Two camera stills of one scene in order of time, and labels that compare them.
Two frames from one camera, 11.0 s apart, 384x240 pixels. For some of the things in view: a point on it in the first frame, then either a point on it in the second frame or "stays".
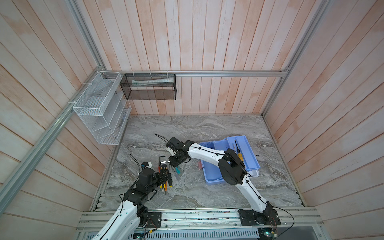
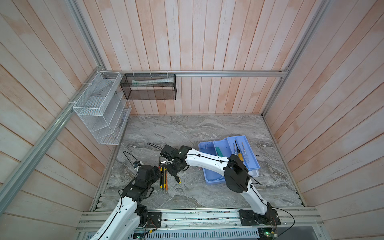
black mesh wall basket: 149,86 stays
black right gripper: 173,162 → 171,171
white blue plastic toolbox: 239,145 stays
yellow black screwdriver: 239,155 stays
